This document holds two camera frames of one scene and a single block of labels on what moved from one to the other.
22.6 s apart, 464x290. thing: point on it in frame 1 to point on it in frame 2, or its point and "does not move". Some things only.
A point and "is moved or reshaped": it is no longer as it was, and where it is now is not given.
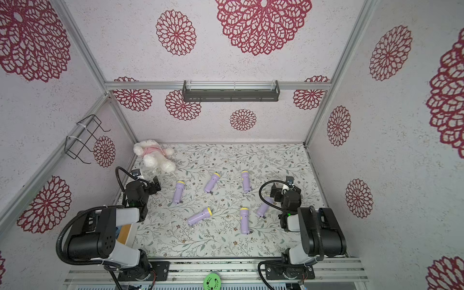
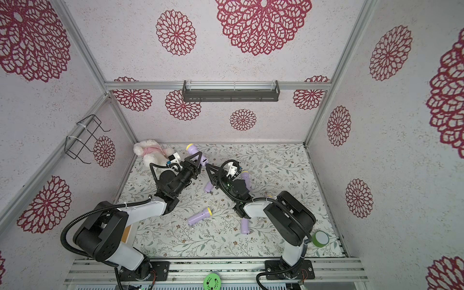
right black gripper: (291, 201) to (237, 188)
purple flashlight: (211, 182) does not move
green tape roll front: (212, 281) does not move
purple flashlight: (179, 190) is moved or reshaped
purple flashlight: (244, 220) does not move
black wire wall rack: (81, 134) does not move
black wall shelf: (231, 95) does not move
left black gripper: (153, 190) to (194, 170)
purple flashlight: (206, 212) does not move
